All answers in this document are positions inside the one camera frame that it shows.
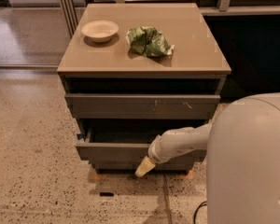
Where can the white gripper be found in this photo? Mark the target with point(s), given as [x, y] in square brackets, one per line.
[158, 152]

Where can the grey drawer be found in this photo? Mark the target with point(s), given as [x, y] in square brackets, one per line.
[133, 166]
[124, 140]
[140, 106]

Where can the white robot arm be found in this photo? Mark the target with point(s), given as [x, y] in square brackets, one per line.
[242, 160]

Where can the grey drawer cabinet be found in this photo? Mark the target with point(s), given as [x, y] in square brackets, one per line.
[196, 66]

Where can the small black floor marker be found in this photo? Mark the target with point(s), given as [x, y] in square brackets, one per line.
[106, 194]

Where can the crumpled green chip bag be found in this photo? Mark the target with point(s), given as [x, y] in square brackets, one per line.
[148, 41]

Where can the white bowl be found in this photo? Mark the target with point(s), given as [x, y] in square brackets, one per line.
[99, 31]

